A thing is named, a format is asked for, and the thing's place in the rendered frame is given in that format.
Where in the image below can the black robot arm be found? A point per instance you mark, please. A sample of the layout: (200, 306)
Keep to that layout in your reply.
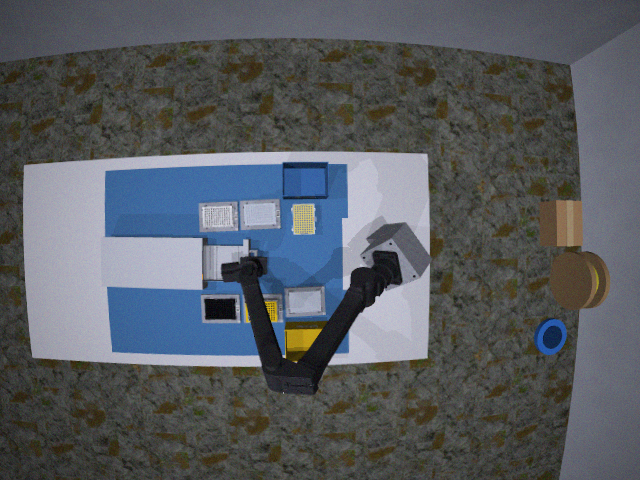
(305, 375)

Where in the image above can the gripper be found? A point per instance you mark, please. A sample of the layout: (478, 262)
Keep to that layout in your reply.
(260, 259)

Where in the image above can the blue open-top tray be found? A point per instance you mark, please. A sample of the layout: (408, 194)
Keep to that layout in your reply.
(305, 180)

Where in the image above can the blue flat mat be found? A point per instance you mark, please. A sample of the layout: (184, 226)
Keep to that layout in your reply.
(163, 202)

